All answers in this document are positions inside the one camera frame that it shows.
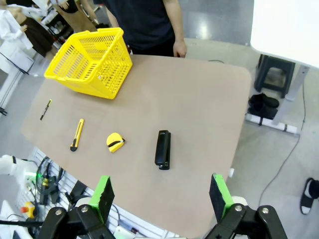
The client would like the white slotted base board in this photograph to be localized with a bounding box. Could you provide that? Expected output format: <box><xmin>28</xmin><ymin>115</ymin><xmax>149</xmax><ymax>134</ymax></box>
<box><xmin>16</xmin><ymin>146</ymin><xmax>180</xmax><ymax>239</ymax></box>

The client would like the person's left forearm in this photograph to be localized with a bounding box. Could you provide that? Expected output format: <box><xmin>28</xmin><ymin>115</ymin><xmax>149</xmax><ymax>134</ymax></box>
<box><xmin>163</xmin><ymin>0</ymin><xmax>185</xmax><ymax>44</ymax></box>

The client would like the person's left hand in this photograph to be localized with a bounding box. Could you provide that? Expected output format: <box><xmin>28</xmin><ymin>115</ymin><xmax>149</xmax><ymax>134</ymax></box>
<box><xmin>172</xmin><ymin>39</ymin><xmax>188</xmax><ymax>59</ymax></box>

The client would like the thin floor cable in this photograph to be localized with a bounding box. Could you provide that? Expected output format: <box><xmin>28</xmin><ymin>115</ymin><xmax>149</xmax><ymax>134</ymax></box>
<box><xmin>258</xmin><ymin>74</ymin><xmax>308</xmax><ymax>207</ymax></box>

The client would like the red emergency stop button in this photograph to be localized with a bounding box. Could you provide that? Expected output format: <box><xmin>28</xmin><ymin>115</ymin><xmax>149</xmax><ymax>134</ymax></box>
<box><xmin>20</xmin><ymin>201</ymin><xmax>38</xmax><ymax>220</ymax></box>

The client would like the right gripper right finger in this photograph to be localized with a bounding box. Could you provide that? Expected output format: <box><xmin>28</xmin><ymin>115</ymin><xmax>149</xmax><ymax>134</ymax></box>
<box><xmin>204</xmin><ymin>173</ymin><xmax>288</xmax><ymax>239</ymax></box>

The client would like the black stapler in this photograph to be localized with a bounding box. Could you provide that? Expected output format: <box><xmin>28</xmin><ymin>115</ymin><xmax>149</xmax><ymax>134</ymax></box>
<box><xmin>154</xmin><ymin>129</ymin><xmax>172</xmax><ymax>171</ymax></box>

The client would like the black white slipper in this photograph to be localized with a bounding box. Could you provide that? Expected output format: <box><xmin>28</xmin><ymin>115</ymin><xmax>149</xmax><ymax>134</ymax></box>
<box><xmin>300</xmin><ymin>177</ymin><xmax>319</xmax><ymax>216</ymax></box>

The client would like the yellow utility knife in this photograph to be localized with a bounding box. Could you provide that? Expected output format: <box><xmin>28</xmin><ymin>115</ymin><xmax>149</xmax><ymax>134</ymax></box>
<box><xmin>70</xmin><ymin>118</ymin><xmax>85</xmax><ymax>152</ymax></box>

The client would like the person in dark t-shirt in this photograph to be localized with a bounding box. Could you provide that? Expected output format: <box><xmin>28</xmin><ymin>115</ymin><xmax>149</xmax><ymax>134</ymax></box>
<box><xmin>99</xmin><ymin>0</ymin><xmax>176</xmax><ymax>57</ymax></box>

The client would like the mannequin white shirt brown skirt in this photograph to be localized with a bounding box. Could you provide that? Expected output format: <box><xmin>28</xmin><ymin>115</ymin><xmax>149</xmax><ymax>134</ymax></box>
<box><xmin>0</xmin><ymin>2</ymin><xmax>54</xmax><ymax>58</ymax></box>

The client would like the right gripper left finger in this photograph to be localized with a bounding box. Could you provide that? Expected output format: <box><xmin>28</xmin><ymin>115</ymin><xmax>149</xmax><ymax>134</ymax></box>
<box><xmin>41</xmin><ymin>175</ymin><xmax>116</xmax><ymax>239</ymax></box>

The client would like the yellow tape measure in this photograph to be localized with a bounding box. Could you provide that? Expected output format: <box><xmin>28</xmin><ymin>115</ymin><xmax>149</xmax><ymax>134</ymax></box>
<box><xmin>106</xmin><ymin>132</ymin><xmax>126</xmax><ymax>153</ymax></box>

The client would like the dark plastic stool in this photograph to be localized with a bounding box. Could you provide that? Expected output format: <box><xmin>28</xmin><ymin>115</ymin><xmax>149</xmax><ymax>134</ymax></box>
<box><xmin>254</xmin><ymin>54</ymin><xmax>296</xmax><ymax>99</ymax></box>

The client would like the black cable bundle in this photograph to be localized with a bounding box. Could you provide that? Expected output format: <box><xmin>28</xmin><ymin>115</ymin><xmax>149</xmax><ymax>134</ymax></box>
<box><xmin>24</xmin><ymin>156</ymin><xmax>66</xmax><ymax>205</ymax></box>

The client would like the white table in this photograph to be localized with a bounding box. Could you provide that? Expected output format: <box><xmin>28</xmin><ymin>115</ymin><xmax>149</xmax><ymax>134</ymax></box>
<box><xmin>245</xmin><ymin>0</ymin><xmax>319</xmax><ymax>136</ymax></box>

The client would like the black pen yellow cap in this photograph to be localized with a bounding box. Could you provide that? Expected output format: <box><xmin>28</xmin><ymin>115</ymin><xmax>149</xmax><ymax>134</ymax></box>
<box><xmin>39</xmin><ymin>99</ymin><xmax>53</xmax><ymax>121</ymax></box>

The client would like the yellow plastic shopping basket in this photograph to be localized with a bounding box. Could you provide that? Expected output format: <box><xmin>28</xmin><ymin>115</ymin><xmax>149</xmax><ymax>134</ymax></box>
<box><xmin>44</xmin><ymin>27</ymin><xmax>133</xmax><ymax>100</ymax></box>

